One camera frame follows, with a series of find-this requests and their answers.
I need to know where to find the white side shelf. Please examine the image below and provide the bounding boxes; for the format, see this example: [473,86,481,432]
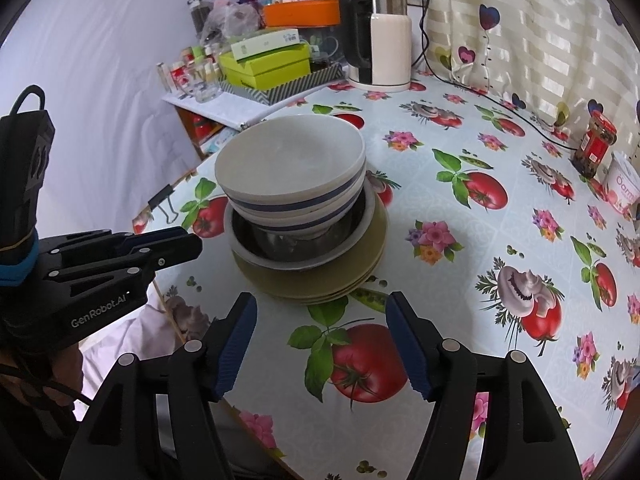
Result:
[162,84,326,131]

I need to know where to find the white bowl blue stripe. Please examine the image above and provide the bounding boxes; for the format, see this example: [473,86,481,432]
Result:
[215,115,367,236]

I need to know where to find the green cardboard box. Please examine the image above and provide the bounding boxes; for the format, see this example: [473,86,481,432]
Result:
[218,42,311,90]

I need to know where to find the white electric kettle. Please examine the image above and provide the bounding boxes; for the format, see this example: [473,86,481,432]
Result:
[338,0,412,93]

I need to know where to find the person's left hand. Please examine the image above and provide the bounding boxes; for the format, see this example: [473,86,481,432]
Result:
[1,344,84,408]

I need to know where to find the black power cable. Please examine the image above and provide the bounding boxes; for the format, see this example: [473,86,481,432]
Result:
[409,0,580,152]

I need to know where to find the striped tray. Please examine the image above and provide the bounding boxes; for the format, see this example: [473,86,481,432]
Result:
[220,63,345,105]

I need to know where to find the glass mug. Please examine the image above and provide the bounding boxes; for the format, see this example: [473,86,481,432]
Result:
[191,63,221,103]

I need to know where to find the heart pattern curtain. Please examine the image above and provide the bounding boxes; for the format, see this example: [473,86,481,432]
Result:
[424,0,639,157]

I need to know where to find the black binder clip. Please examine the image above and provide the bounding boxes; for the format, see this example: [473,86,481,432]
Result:
[148,184,178,224]

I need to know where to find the orange box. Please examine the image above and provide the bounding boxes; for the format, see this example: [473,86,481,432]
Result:
[264,0,341,28]

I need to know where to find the white ceramic bowl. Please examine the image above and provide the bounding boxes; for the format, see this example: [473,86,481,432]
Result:
[222,179,378,272]

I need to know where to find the red-lidded sauce jar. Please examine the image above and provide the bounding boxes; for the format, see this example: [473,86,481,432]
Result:
[572,110,617,179]

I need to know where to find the beige plate with logo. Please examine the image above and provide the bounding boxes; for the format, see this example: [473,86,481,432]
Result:
[232,195,388,304]
[270,278,375,304]

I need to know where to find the white yogurt tub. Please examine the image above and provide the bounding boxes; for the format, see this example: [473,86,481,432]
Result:
[603,152,640,214]

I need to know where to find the white flat box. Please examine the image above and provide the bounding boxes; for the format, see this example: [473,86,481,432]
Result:
[231,28,300,61]

